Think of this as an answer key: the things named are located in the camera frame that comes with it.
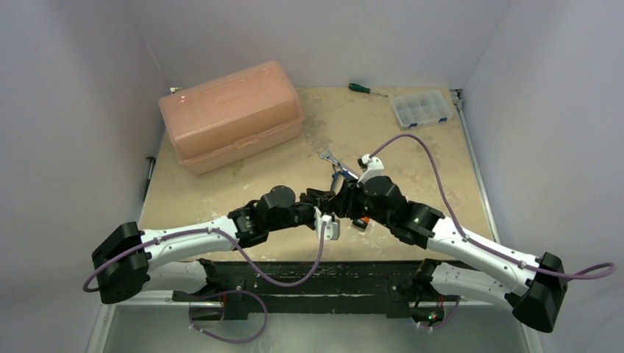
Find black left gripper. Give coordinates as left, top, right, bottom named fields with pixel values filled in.
left=267, top=190, right=333, bottom=232

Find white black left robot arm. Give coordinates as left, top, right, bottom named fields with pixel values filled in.
left=83, top=185, right=339, bottom=304

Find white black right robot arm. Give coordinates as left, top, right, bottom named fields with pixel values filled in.
left=321, top=176, right=568, bottom=333

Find orange black padlock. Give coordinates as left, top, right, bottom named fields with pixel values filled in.
left=352, top=217, right=370, bottom=231

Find silver open-end wrench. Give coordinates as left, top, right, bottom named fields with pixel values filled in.
left=318, top=149, right=359, bottom=179

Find pink translucent plastic toolbox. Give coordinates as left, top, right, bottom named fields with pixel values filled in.
left=158, top=61, right=304, bottom=175

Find clear plastic organizer box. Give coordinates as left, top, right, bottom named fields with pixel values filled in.
left=390, top=90, right=453, bottom=129

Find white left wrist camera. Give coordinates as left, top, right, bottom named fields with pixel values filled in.
left=313, top=207, right=341, bottom=241

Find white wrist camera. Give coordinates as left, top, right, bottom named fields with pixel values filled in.
left=313, top=207, right=341, bottom=241
left=358, top=154, right=385, bottom=185

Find blue handled pliers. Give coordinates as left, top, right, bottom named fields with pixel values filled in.
left=330, top=163, right=359, bottom=191

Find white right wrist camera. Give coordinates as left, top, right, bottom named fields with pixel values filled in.
left=358, top=154, right=385, bottom=185

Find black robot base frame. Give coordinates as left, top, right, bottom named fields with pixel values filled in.
left=172, top=259, right=458, bottom=321

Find green handled screwdriver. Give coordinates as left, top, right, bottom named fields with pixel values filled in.
left=347, top=82, right=388, bottom=97

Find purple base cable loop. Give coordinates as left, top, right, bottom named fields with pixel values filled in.
left=188, top=286, right=271, bottom=344

